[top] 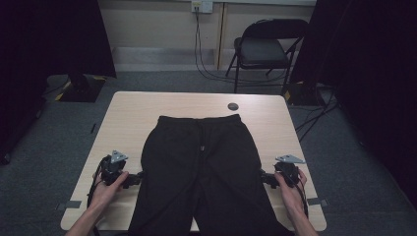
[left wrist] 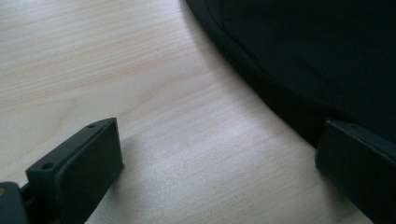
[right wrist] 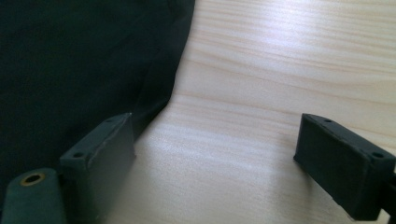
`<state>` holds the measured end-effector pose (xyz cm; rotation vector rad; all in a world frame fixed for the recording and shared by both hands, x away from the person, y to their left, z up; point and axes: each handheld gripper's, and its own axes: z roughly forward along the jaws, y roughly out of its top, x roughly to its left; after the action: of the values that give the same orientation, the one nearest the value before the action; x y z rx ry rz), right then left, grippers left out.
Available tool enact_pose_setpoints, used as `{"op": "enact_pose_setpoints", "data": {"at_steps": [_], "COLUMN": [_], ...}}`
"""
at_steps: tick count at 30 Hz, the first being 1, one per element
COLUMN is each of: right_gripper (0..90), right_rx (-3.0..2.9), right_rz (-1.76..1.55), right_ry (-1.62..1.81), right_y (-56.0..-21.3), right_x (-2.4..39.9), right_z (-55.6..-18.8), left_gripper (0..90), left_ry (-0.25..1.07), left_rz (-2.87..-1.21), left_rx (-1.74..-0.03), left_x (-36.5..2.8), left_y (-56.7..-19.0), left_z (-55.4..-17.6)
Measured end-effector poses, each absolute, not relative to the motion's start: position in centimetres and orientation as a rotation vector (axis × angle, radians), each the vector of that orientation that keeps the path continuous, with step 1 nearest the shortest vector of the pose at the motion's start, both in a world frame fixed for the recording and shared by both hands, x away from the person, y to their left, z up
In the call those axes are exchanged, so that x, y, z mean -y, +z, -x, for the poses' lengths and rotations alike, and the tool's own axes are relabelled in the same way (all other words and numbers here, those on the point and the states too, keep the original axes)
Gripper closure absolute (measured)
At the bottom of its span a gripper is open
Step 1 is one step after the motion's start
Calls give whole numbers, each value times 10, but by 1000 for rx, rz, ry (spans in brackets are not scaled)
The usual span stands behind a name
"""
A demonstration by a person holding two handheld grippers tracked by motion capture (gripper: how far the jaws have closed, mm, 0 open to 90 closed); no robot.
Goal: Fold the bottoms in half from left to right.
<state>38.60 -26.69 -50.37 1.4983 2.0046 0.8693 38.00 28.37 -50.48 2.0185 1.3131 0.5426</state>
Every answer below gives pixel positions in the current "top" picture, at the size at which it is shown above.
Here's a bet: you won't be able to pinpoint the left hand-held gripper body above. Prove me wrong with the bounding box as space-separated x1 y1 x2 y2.
97 149 134 190

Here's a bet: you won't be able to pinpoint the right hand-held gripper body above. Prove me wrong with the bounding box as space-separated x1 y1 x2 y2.
267 154 307 190

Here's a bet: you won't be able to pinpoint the black pants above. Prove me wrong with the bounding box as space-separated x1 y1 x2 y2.
127 113 296 236

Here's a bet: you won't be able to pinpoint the person's right hand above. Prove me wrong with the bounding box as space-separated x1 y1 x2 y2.
273 168 309 214

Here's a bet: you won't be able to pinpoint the person's left hand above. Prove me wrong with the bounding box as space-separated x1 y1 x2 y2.
89 170 130 211

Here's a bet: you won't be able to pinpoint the grey tape piece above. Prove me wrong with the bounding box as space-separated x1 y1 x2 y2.
55 200 83 211
306 197 329 207

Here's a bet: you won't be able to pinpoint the black stand base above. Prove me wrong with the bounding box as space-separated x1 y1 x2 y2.
54 72 108 103
282 80 327 107

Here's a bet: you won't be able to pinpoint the black folding chair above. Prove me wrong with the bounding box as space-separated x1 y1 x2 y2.
225 18 310 96

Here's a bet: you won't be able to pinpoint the black fabric garment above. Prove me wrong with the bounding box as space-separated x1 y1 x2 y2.
289 0 417 210

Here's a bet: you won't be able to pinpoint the black curtain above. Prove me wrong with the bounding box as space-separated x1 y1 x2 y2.
0 0 118 165

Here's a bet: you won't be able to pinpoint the light wooden strip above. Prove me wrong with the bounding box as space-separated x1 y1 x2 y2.
214 2 229 71

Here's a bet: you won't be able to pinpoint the right hand-held gripper black cable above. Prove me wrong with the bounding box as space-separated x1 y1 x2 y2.
286 175 310 220

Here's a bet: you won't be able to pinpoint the hand-held gripper black cable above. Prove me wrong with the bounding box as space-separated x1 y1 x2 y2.
86 155 111 236
286 175 310 220

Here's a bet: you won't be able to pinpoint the left hand-held gripper black cable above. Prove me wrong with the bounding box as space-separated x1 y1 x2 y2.
86 155 111 236

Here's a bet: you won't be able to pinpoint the black floor cables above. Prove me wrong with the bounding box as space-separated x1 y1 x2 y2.
294 83 340 143

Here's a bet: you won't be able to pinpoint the white wall socket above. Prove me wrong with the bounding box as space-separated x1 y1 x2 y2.
191 0 214 15

